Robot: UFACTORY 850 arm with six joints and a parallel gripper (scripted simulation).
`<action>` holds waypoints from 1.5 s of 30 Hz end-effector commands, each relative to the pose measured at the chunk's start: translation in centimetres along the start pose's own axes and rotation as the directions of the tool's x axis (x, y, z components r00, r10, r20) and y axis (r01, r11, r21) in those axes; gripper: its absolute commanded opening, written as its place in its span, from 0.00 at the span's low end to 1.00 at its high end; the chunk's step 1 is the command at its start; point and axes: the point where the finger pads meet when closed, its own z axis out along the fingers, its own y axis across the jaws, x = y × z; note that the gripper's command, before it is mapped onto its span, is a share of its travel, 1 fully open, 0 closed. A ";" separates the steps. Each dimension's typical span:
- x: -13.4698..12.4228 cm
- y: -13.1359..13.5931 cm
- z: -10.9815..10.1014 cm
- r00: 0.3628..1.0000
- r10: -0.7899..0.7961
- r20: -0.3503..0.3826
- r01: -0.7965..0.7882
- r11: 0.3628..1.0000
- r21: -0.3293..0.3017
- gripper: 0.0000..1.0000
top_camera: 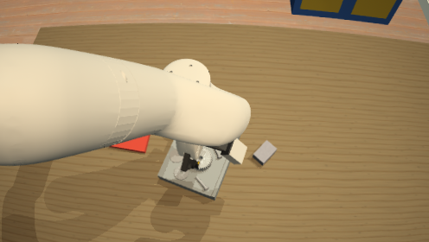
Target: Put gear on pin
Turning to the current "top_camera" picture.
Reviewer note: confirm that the white gear with orange arrow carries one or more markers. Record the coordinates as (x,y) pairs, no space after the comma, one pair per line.
(206,161)

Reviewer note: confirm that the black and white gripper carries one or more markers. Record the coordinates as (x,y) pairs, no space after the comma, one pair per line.
(188,150)

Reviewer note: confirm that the grey hex-head bolt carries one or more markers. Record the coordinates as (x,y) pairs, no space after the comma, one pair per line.
(205,187)
(218,154)

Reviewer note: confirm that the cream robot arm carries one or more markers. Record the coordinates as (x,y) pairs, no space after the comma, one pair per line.
(57,102)

